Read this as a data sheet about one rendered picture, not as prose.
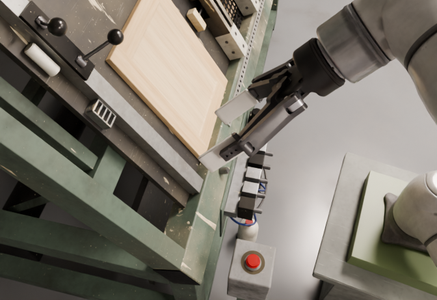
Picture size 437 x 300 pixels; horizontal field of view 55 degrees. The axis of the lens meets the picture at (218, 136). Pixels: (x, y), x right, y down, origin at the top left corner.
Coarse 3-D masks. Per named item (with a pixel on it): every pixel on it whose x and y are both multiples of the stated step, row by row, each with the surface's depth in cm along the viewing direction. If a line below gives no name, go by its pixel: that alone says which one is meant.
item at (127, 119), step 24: (0, 0) 85; (24, 0) 89; (24, 24) 89; (48, 48) 94; (72, 72) 99; (96, 72) 104; (96, 96) 104; (120, 96) 110; (120, 120) 111; (144, 120) 117; (144, 144) 118; (168, 144) 124; (168, 168) 126; (192, 192) 135
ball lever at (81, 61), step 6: (114, 30) 96; (108, 36) 96; (114, 36) 95; (120, 36) 96; (108, 42) 97; (114, 42) 96; (120, 42) 97; (96, 48) 97; (102, 48) 98; (90, 54) 98; (78, 60) 97; (84, 60) 98; (84, 66) 99
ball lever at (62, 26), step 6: (36, 18) 90; (42, 18) 90; (54, 18) 82; (60, 18) 83; (42, 24) 89; (48, 24) 82; (54, 24) 82; (60, 24) 82; (66, 24) 84; (48, 30) 83; (54, 30) 82; (60, 30) 82; (66, 30) 84
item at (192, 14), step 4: (192, 8) 148; (188, 12) 148; (192, 12) 146; (196, 12) 148; (188, 16) 148; (192, 16) 147; (196, 16) 147; (200, 16) 150; (192, 20) 149; (196, 20) 148; (200, 20) 149; (192, 24) 150; (196, 24) 150; (200, 24) 149; (204, 24) 151; (196, 28) 151; (200, 28) 151; (204, 28) 151
